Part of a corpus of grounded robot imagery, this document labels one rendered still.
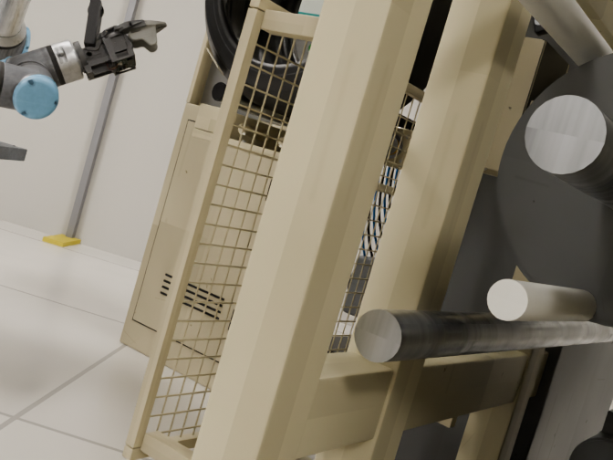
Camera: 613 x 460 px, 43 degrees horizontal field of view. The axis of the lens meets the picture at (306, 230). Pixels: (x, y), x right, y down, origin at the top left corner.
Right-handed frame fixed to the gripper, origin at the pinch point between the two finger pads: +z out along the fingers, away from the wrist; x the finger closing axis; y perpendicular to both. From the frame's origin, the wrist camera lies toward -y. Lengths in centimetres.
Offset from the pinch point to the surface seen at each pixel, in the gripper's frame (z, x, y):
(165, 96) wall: 33, -267, -91
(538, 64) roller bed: 69, 20, 46
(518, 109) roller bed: 62, 16, 53
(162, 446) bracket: -32, 47, 87
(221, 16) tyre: 12.4, 5.7, 5.8
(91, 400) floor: -49, -65, 69
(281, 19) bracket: 4, 68, 39
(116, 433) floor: -45, -47, 80
